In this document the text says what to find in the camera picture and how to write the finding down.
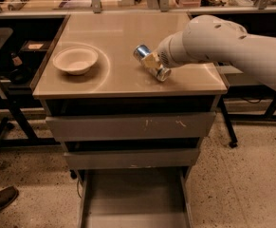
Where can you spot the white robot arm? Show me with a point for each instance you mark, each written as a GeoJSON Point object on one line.
{"type": "Point", "coordinates": [207, 38]}

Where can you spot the black table leg frame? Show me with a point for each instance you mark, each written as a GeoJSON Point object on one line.
{"type": "Point", "coordinates": [233, 140]}

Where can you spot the blue silver redbull can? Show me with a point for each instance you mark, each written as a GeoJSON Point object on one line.
{"type": "Point", "coordinates": [161, 73]}

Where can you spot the grey middle drawer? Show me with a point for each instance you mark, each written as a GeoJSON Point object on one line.
{"type": "Point", "coordinates": [132, 158]}

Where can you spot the white paper bowl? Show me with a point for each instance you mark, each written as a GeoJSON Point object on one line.
{"type": "Point", "coordinates": [75, 60]}

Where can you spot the grey top drawer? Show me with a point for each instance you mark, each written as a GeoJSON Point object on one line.
{"type": "Point", "coordinates": [130, 127]}

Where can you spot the grey open bottom drawer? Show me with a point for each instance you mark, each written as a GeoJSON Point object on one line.
{"type": "Point", "coordinates": [135, 198]}

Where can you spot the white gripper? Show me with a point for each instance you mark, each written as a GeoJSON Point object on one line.
{"type": "Point", "coordinates": [164, 53]}

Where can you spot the grey drawer cabinet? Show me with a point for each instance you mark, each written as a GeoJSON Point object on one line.
{"type": "Point", "coordinates": [118, 84]}

